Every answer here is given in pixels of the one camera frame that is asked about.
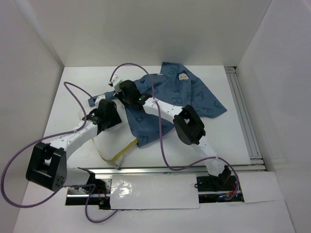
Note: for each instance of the white pillow yellow trim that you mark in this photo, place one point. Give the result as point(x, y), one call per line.
point(114, 143)

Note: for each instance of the blue cartoon print pillowcase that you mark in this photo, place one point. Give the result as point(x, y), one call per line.
point(176, 85)

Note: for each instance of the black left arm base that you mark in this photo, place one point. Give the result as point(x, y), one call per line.
point(92, 196)

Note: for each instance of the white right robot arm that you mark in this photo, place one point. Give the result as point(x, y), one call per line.
point(189, 127)

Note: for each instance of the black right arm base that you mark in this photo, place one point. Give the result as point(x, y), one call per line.
point(212, 191)

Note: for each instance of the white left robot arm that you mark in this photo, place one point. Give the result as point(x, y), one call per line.
point(48, 163)

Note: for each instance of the white cover plate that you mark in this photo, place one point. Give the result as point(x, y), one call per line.
point(142, 192)

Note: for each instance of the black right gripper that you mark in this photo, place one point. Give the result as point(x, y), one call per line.
point(118, 95)

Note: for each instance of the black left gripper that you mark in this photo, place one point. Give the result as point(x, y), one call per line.
point(116, 119)

